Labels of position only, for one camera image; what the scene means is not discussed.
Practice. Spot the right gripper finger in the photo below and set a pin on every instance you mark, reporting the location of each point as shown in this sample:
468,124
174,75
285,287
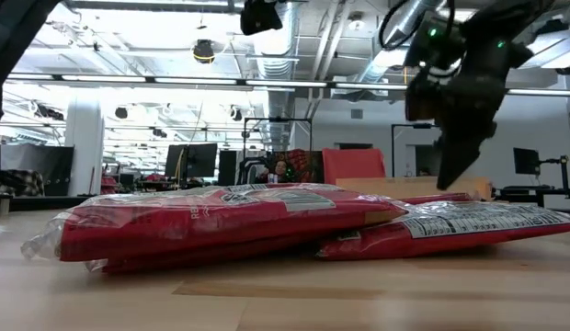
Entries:
455,161

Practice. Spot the red popcorn bag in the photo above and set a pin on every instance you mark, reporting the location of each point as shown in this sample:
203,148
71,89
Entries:
220,220
174,265
427,239
432,198

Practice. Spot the black monitor on arm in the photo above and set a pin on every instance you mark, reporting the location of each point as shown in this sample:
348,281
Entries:
526,161

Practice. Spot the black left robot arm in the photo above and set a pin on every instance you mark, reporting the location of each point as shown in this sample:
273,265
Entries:
9,37

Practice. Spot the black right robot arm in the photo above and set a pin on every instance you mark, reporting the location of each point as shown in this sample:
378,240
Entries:
501,27

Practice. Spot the orange basket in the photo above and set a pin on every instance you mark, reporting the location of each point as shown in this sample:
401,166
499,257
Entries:
404,187

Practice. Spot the black desk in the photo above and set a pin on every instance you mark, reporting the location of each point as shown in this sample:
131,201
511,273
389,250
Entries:
533,192

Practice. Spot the orange-red panel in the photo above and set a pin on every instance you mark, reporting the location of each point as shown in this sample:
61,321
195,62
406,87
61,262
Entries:
354,165

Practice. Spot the red decorated board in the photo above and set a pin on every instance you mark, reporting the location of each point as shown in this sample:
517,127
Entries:
305,165

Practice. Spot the person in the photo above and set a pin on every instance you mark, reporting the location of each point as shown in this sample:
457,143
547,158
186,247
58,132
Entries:
280,171

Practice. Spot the black cabinet box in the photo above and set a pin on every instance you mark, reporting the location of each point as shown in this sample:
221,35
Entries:
228,167

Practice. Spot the black computer monitor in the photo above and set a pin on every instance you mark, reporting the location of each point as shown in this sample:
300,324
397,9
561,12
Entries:
197,160

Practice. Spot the black ceiling lamp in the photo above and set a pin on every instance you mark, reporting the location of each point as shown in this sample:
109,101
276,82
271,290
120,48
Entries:
204,51

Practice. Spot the white pillar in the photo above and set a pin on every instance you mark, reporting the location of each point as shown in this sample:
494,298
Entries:
84,147

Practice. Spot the dark grey partition panel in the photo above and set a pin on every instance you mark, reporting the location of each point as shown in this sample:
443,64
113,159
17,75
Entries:
41,165

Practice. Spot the plaid cloth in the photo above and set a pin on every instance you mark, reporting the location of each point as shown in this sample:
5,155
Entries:
18,181

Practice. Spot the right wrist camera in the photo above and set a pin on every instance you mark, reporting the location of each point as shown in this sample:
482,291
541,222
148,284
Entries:
434,43

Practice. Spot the silver ventilation duct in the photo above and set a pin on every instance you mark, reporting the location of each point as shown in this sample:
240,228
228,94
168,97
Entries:
400,41
278,55

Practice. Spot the black rig frame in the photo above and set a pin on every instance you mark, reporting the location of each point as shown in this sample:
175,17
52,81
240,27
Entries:
277,120

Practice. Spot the black overhead camera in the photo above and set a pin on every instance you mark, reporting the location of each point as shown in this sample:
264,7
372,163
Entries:
259,17

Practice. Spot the long light strip rail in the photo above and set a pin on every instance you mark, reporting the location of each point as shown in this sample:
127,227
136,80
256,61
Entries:
197,81

